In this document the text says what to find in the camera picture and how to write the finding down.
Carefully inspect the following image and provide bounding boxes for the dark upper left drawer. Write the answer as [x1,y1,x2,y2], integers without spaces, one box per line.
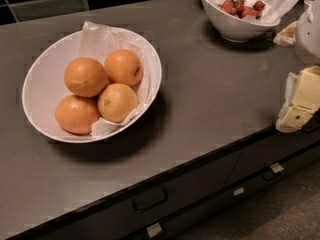
[21,149,241,240]

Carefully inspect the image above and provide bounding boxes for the orange upper right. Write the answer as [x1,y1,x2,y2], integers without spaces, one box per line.
[104,49,143,86]

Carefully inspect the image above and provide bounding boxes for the large white bowl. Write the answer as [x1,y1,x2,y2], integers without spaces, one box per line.
[22,30,162,143]

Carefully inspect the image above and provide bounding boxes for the white drawer label tag left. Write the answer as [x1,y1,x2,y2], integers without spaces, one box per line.
[146,223,164,239]

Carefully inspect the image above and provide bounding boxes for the orange lower right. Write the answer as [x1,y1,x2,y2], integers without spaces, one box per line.
[97,83,139,123]

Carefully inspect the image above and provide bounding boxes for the orange lower left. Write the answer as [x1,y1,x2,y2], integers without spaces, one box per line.
[55,95,100,135]

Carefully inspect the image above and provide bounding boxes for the dark drawer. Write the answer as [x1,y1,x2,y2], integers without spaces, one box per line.
[21,149,241,240]
[120,143,320,240]
[226,130,320,186]

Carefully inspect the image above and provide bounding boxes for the white paper liner in bowl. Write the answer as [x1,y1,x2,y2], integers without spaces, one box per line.
[79,21,152,138]

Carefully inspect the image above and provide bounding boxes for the red strawberries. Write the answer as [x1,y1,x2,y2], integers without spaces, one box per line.
[219,0,266,20]

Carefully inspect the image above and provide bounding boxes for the orange upper left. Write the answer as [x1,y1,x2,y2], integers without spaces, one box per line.
[64,57,109,98]

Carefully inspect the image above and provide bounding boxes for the white bowl with strawberries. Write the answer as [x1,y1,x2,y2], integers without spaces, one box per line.
[201,0,281,42]

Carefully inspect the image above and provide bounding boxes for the white drawer label tag middle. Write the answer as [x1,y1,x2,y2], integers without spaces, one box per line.
[233,187,245,196]

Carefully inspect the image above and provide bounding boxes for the dark upper right drawer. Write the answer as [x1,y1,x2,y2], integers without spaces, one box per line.
[226,130,320,186]

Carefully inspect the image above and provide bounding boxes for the white drawer label tag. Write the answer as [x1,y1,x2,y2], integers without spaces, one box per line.
[146,223,164,239]
[233,187,245,196]
[270,163,284,174]

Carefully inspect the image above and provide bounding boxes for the white drawer label tag right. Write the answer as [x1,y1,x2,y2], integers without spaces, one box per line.
[270,163,284,174]

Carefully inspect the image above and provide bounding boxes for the black drawer handle left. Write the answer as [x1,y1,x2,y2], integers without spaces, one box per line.
[133,188,168,213]

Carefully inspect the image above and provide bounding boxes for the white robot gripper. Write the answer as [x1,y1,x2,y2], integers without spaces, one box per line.
[276,0,320,133]

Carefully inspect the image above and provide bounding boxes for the dark lower drawer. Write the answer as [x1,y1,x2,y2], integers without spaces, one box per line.
[120,143,320,240]

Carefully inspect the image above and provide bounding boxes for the orange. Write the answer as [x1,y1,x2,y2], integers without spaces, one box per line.
[64,57,109,98]
[104,49,143,86]
[55,95,100,135]
[97,83,139,123]

